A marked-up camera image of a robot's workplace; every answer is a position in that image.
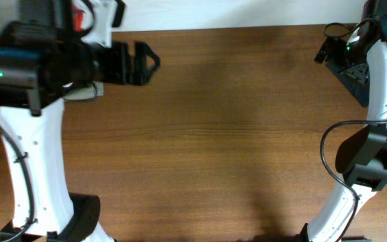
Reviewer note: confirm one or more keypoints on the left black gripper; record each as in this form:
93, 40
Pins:
118, 71

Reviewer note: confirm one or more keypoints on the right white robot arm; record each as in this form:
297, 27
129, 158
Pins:
371, 33

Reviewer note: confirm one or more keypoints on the beige folded garment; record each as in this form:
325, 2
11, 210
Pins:
87, 93

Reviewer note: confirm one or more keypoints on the orange soccer t-shirt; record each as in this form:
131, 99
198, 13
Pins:
78, 15

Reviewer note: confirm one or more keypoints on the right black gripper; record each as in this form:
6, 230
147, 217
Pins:
333, 57

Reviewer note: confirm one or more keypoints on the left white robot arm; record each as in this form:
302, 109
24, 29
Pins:
39, 65

